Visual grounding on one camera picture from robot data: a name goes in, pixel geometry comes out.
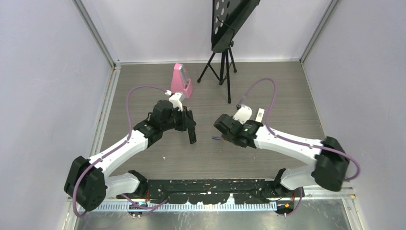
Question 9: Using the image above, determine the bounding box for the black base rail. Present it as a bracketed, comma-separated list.
[132, 179, 287, 205]

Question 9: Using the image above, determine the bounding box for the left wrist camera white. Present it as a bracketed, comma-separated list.
[165, 90, 185, 112]

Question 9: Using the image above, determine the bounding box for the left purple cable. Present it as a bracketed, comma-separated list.
[72, 85, 169, 219]

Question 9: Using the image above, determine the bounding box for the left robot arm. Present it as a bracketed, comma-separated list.
[64, 100, 197, 211]

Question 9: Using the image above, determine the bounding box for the pink metronome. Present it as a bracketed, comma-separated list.
[170, 63, 193, 99]

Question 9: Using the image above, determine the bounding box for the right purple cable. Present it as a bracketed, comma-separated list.
[236, 78, 361, 217]

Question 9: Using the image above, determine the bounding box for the black music stand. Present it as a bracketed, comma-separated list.
[197, 0, 260, 104]

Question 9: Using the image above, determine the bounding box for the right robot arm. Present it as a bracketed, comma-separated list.
[214, 114, 349, 197]

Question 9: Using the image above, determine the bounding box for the purple cable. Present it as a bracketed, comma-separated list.
[236, 78, 361, 217]
[72, 85, 169, 219]

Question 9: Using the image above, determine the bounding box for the white remote control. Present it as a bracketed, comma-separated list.
[255, 108, 265, 123]

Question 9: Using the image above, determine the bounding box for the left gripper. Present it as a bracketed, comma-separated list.
[161, 105, 195, 131]

